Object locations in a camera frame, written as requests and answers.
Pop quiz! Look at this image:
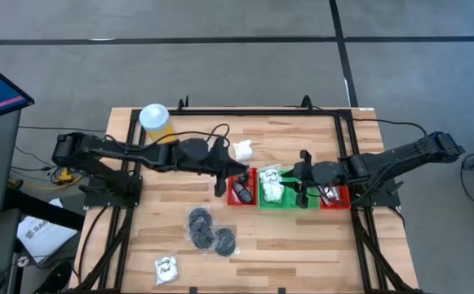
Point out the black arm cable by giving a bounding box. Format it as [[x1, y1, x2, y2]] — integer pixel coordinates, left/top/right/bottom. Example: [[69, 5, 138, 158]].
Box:
[[279, 105, 429, 142], [105, 123, 232, 150]]

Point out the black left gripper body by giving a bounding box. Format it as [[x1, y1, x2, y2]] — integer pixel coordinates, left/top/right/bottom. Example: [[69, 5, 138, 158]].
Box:
[[170, 135, 231, 198]]

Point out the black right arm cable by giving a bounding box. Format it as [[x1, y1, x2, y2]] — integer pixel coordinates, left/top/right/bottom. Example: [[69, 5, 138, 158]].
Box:
[[279, 105, 429, 142]]

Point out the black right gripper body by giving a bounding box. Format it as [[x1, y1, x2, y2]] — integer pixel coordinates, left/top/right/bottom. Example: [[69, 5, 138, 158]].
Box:
[[295, 149, 344, 210]]

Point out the long black scrunchies packet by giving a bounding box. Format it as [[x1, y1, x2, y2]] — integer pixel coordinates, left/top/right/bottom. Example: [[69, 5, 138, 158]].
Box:
[[184, 204, 216, 252]]

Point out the red plastic basket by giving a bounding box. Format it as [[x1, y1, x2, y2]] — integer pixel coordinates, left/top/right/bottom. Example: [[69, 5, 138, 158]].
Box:
[[317, 183, 352, 211], [227, 165, 259, 206]]

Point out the small black scrunchie packet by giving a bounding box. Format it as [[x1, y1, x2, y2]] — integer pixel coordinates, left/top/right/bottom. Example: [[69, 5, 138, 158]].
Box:
[[213, 225, 238, 258]]

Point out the gray travel bottle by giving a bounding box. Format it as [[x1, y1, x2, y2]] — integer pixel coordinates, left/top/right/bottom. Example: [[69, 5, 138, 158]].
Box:
[[233, 182, 255, 204]]

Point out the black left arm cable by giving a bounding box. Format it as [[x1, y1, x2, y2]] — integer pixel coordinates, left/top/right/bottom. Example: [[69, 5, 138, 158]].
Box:
[[105, 123, 232, 150]]

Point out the vanity pad packet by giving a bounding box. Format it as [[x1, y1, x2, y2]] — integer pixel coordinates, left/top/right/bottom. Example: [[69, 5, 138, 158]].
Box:
[[259, 164, 283, 185], [153, 255, 179, 287]]

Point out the white printed paper sheet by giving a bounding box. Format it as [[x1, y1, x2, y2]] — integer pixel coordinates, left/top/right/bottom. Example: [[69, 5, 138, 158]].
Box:
[[16, 198, 78, 265]]

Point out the yellow cable bundle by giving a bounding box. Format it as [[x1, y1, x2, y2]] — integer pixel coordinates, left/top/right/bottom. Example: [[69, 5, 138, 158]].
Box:
[[7, 145, 99, 192]]

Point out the yellow wipes canister white lid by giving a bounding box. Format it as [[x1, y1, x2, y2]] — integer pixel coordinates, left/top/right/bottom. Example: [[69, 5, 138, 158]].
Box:
[[138, 103, 177, 144]]

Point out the white cotton balls bag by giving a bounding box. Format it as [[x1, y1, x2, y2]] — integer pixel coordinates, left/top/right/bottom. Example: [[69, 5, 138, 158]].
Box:
[[262, 182, 286, 204], [232, 139, 255, 163]]

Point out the black floor cable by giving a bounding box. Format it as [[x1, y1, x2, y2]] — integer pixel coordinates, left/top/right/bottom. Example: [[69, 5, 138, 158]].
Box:
[[17, 125, 107, 133]]

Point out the person's black shoe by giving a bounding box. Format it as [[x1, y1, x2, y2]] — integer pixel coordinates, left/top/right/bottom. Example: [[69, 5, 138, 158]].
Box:
[[32, 261, 73, 294]]

